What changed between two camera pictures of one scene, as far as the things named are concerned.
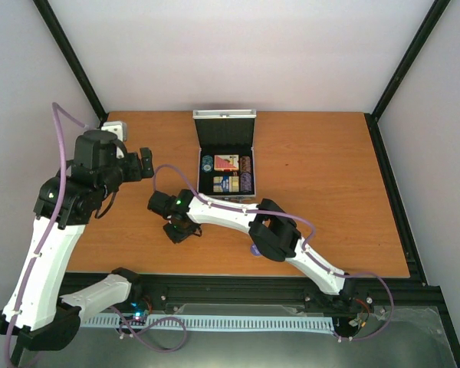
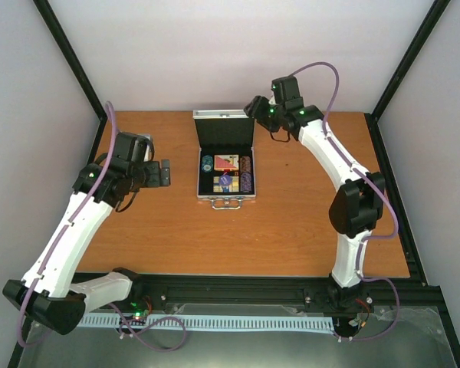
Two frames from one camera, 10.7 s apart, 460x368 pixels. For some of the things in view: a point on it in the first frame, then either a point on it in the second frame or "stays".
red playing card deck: x=226 y=162 stays
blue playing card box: x=224 y=184 stays
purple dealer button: x=254 y=251 → x=225 y=180
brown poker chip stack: x=245 y=164 stays
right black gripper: x=176 y=238 → x=257 y=111
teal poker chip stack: x=206 y=168 stays
